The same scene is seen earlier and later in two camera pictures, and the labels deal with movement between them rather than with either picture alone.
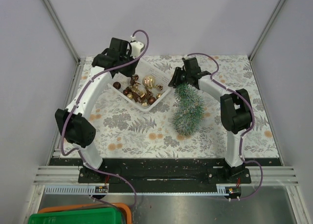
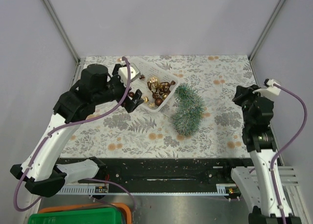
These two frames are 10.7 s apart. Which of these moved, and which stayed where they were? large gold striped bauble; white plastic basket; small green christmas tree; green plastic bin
Moved: white plastic basket; large gold striped bauble
Stayed: small green christmas tree; green plastic bin
